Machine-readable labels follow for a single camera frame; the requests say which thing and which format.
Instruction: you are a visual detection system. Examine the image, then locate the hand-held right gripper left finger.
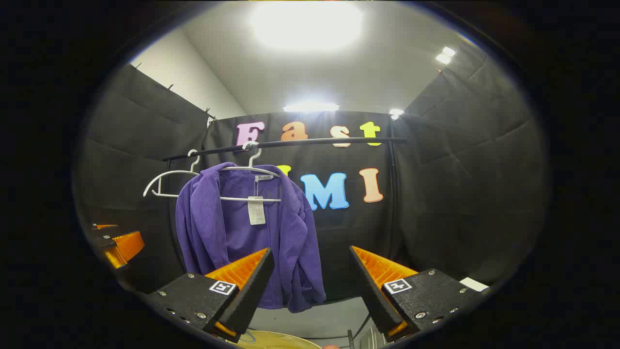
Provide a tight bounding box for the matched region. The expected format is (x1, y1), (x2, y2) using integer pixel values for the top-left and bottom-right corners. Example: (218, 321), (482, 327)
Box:
(144, 247), (276, 344)

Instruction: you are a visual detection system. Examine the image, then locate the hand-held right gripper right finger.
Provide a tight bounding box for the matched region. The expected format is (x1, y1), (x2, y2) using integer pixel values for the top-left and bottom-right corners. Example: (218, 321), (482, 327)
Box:
(349, 245), (490, 343)

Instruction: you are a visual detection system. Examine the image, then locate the beige laundry hamper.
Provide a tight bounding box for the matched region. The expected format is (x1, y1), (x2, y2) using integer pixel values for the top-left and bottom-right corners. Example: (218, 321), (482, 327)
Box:
(232, 330), (323, 349)

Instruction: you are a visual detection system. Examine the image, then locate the purple ribbed cardigan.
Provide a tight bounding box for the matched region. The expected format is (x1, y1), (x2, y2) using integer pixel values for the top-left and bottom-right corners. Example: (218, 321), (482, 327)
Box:
(175, 162), (326, 313)

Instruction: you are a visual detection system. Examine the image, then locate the white clothes hanger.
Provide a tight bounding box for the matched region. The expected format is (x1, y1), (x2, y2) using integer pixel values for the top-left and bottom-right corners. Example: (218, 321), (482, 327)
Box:
(219, 142), (282, 203)
(143, 149), (200, 198)

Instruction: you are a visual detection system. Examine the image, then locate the black clothes rack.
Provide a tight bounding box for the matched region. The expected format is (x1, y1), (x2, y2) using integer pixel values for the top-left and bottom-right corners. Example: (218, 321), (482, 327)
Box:
(162, 137), (408, 349)

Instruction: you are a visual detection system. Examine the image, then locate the white storage box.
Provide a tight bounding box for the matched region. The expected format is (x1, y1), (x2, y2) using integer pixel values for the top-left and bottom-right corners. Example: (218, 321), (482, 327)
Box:
(361, 327), (388, 349)

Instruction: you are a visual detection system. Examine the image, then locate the white flat board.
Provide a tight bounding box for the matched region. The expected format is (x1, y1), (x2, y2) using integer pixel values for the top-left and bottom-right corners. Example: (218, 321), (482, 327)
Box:
(460, 277), (490, 292)

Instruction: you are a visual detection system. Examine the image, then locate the black backdrop cloth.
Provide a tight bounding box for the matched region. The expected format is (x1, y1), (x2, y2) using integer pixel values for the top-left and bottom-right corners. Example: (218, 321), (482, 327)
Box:
(75, 44), (550, 301)

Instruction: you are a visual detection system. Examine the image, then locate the long ceiling light strip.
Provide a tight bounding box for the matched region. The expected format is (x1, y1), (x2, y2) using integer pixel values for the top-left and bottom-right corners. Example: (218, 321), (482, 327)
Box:
(283, 102), (340, 113)

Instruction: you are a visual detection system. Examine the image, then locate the large ceiling light panel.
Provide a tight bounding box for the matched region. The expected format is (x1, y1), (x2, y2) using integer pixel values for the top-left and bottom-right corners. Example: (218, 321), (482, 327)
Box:
(249, 2), (364, 49)

